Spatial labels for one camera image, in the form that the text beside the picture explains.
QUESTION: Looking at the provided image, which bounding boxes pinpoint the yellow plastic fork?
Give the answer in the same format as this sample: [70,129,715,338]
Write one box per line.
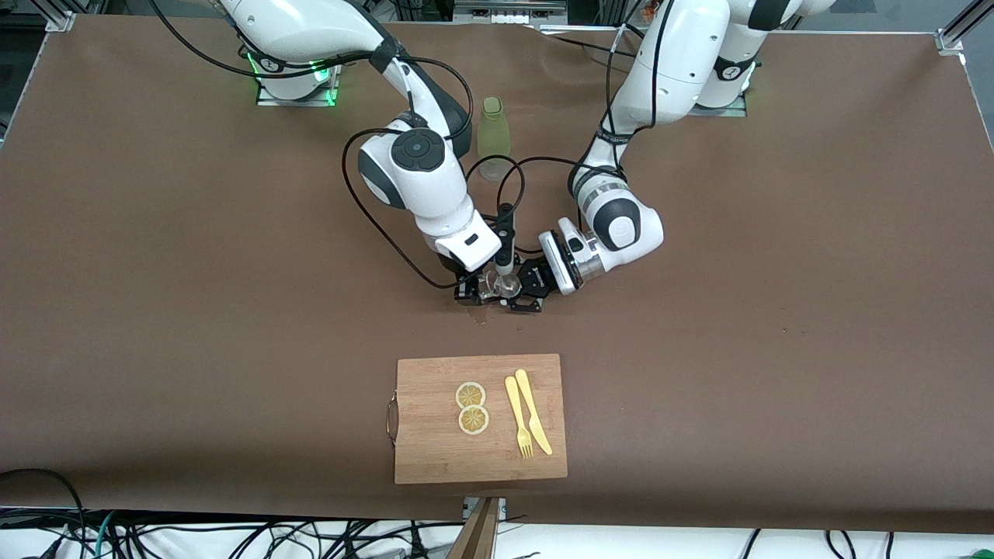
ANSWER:
[505,376,534,460]

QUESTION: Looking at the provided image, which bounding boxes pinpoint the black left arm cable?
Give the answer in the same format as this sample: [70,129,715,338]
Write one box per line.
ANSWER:
[466,0,669,257]

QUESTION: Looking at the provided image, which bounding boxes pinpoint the yellow plastic knife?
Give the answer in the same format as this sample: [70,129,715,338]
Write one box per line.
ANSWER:
[515,369,554,456]

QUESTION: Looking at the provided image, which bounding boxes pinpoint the black base cable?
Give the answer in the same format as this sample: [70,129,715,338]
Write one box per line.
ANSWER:
[536,22,626,59]

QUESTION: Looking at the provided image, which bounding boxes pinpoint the grey power strip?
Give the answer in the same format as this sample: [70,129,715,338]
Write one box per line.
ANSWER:
[454,0,568,26]

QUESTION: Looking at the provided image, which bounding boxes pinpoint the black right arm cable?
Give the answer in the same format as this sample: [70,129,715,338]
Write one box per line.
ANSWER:
[148,0,474,290]

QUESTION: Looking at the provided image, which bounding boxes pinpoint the green floor cable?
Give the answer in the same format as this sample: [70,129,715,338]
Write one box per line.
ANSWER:
[92,511,119,559]

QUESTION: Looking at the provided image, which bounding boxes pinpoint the wooden cutting board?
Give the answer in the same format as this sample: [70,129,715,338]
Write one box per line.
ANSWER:
[394,353,568,485]

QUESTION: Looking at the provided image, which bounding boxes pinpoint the aluminium frame profile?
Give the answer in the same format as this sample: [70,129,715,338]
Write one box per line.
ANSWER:
[43,0,78,33]
[936,0,994,55]

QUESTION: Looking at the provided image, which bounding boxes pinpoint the brown table cover sheet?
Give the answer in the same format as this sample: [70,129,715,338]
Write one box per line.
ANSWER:
[0,14,994,536]

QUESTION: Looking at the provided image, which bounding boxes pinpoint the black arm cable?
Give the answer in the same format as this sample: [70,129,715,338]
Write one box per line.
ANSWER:
[148,0,474,290]
[466,0,669,257]

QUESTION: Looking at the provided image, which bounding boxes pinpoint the green sleeved glass bottle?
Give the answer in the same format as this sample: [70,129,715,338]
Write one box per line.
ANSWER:
[476,95,513,182]

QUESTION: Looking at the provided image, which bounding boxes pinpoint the wooden post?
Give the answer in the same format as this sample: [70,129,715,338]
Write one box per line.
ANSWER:
[447,497,502,559]

